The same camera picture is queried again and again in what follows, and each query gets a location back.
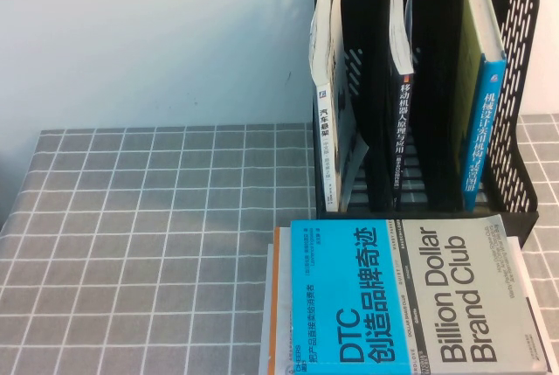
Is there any black three-slot book stand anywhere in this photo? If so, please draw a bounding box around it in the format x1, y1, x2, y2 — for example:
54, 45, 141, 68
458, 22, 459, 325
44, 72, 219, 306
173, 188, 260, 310
313, 0, 542, 258

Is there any yellow-green mechanical design book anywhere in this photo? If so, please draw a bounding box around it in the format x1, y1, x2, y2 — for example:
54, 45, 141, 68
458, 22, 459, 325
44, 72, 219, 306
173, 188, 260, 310
456, 0, 508, 212

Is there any grey checked tablecloth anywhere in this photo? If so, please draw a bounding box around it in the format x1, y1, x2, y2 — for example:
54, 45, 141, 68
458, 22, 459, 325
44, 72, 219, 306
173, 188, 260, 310
0, 113, 559, 375

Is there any dark-spine robotics book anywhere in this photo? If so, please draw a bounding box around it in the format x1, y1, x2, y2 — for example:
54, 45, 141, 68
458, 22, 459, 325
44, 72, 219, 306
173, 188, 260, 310
387, 0, 417, 211

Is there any blue and grey book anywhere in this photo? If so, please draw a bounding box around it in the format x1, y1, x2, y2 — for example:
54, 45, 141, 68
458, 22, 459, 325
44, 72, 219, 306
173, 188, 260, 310
287, 212, 549, 375

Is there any white-spine paperback book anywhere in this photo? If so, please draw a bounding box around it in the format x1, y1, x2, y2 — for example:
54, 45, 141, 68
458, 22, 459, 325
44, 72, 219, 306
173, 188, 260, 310
308, 0, 371, 214

